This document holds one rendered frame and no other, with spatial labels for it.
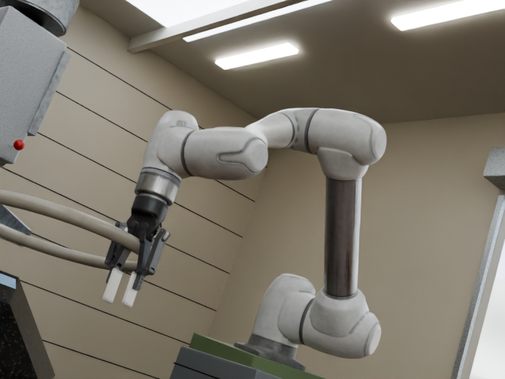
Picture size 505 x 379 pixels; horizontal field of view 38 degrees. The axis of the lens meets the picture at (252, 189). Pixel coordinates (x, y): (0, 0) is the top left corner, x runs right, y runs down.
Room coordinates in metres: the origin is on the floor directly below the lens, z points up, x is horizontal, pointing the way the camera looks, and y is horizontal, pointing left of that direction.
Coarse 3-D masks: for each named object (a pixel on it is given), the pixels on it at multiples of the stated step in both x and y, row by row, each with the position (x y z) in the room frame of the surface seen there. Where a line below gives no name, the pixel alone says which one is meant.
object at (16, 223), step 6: (0, 210) 2.00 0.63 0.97; (6, 210) 1.97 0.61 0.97; (0, 216) 1.99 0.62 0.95; (6, 216) 1.96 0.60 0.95; (12, 216) 1.94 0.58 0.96; (0, 222) 1.98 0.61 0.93; (6, 222) 1.95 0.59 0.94; (12, 222) 1.93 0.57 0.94; (18, 222) 1.91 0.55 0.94; (12, 228) 1.92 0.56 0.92; (18, 228) 1.90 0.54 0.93; (24, 228) 1.88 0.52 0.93; (6, 240) 1.85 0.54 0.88
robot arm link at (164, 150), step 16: (176, 112) 1.55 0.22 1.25; (160, 128) 1.54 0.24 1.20; (176, 128) 1.52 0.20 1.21; (192, 128) 1.55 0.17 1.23; (160, 144) 1.52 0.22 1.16; (176, 144) 1.50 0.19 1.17; (144, 160) 1.56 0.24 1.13; (160, 160) 1.53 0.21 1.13; (176, 160) 1.51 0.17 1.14; (176, 176) 1.54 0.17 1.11; (192, 176) 1.55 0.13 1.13
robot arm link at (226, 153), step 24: (264, 120) 1.84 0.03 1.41; (288, 120) 1.87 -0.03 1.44; (192, 144) 1.47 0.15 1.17; (216, 144) 1.44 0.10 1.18; (240, 144) 1.42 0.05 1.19; (264, 144) 1.44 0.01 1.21; (288, 144) 1.91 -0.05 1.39; (192, 168) 1.50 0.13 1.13; (216, 168) 1.46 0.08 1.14; (240, 168) 1.44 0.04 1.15
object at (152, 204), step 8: (136, 200) 1.55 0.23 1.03; (144, 200) 1.53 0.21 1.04; (152, 200) 1.53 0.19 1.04; (160, 200) 1.54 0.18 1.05; (136, 208) 1.54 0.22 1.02; (144, 208) 1.53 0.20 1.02; (152, 208) 1.53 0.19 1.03; (160, 208) 1.54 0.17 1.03; (136, 216) 1.57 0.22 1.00; (144, 216) 1.55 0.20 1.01; (152, 216) 1.54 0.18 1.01; (160, 216) 1.54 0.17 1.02; (128, 224) 1.57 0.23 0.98; (152, 224) 1.54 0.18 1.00; (160, 224) 1.55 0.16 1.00; (136, 232) 1.55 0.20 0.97; (152, 232) 1.54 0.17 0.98
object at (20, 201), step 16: (0, 192) 1.45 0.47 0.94; (32, 208) 1.44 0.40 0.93; (48, 208) 1.43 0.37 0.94; (64, 208) 1.44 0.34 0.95; (0, 224) 1.82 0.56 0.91; (80, 224) 1.45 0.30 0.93; (96, 224) 1.46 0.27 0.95; (16, 240) 1.85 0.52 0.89; (32, 240) 1.87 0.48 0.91; (112, 240) 1.50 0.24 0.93; (128, 240) 1.52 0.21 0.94; (64, 256) 1.89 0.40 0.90; (80, 256) 1.89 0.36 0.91; (96, 256) 1.88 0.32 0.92; (128, 272) 1.83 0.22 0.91
